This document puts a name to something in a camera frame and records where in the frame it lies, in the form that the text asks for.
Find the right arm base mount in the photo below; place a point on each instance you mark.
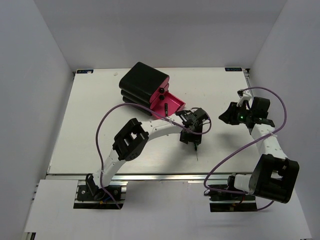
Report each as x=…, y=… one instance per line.
x=224, y=202

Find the small green precision screwdriver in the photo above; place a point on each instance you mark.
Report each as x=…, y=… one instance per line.
x=166, y=109

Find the pink drawer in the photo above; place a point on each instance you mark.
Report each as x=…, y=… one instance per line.
x=174, y=105
x=161, y=94
x=163, y=87

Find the white foreground board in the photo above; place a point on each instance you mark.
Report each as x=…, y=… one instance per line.
x=152, y=210

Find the blue label sticker left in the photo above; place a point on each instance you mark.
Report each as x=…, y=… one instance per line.
x=84, y=71

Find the blue label sticker right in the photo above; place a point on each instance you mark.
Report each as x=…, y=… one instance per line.
x=233, y=69

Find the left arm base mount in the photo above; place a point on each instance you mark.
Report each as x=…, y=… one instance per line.
x=90, y=196

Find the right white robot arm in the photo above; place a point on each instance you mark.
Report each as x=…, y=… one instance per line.
x=275, y=175

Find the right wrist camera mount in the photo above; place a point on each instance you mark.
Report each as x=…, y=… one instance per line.
x=244, y=96

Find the pink bottom drawer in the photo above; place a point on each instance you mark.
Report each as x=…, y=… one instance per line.
x=174, y=105

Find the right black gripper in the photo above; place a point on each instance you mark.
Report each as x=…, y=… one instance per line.
x=228, y=116

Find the blue label sticker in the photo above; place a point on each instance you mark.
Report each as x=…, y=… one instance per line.
x=84, y=71
x=233, y=69

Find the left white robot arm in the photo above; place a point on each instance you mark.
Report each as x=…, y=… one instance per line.
x=130, y=141

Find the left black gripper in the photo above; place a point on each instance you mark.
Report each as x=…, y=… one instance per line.
x=195, y=138

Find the pink top drawer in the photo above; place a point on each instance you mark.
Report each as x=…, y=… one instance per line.
x=163, y=87

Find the black drawer cabinet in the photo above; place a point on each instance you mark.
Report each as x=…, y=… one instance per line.
x=140, y=83

